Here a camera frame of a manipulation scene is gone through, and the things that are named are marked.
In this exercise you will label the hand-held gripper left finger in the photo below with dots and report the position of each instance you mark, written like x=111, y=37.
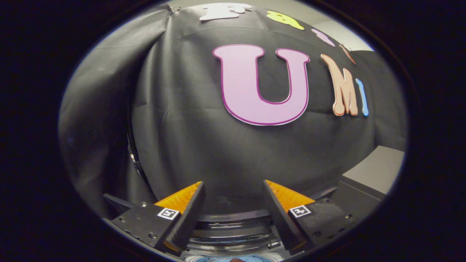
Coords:
x=187, y=214

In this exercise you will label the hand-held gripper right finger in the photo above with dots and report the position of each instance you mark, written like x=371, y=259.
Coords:
x=280, y=214

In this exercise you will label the light blue shirt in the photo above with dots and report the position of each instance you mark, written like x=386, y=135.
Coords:
x=218, y=259

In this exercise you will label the beige cabinet with dark top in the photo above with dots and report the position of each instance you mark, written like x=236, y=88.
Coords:
x=375, y=171

